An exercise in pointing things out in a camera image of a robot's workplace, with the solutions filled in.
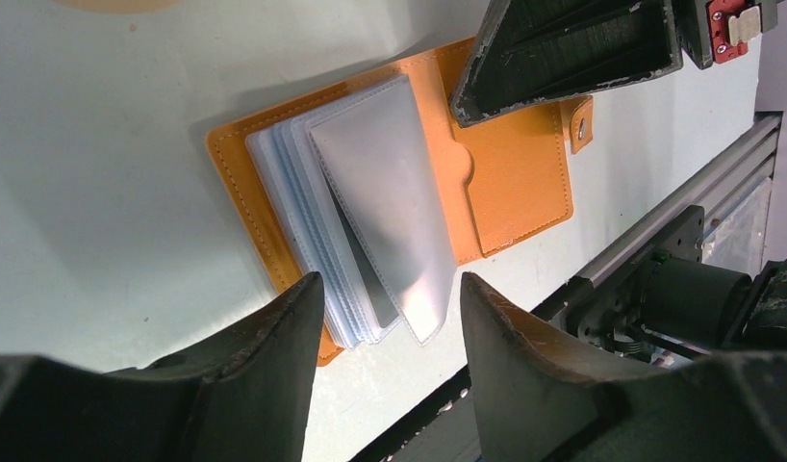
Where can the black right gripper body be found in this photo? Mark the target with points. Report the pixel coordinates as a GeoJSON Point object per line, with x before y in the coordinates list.
{"type": "Point", "coordinates": [719, 31]}

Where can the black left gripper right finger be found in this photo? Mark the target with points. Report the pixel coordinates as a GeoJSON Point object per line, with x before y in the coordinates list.
{"type": "Point", "coordinates": [541, 395]}

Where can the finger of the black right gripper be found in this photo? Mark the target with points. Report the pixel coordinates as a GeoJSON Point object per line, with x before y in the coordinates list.
{"type": "Point", "coordinates": [532, 52]}

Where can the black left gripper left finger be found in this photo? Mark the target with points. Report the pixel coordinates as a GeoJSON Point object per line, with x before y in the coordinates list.
{"type": "Point", "coordinates": [242, 394]}

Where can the orange leather card holder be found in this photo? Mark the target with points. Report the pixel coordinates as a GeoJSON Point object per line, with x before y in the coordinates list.
{"type": "Point", "coordinates": [372, 183]}

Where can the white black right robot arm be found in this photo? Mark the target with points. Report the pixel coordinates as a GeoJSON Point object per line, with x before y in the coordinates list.
{"type": "Point", "coordinates": [650, 289]}

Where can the orange oval plastic tray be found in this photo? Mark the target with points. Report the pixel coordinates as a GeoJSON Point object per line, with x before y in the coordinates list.
{"type": "Point", "coordinates": [118, 6]}

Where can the black mounting base plate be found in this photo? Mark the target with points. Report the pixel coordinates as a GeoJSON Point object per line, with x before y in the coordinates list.
{"type": "Point", "coordinates": [441, 427]}

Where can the aluminium frame rail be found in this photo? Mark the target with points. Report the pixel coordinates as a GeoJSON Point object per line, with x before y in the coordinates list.
{"type": "Point", "coordinates": [677, 225]}

